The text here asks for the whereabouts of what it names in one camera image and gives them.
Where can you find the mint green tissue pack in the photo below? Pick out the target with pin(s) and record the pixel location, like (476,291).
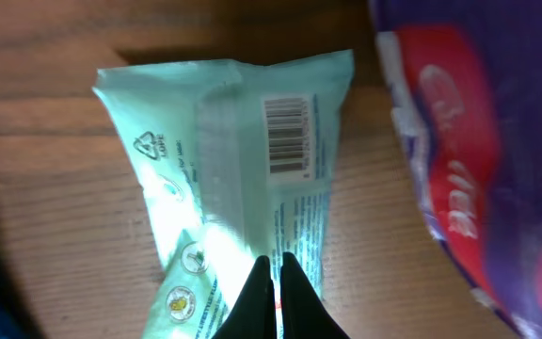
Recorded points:
(235,162)

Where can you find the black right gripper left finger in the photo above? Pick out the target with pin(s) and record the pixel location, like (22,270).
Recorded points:
(253,315)

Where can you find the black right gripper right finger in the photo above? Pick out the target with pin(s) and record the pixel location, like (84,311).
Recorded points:
(303,314)

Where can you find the purple pink tissue pack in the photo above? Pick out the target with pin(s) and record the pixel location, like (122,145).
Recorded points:
(465,78)

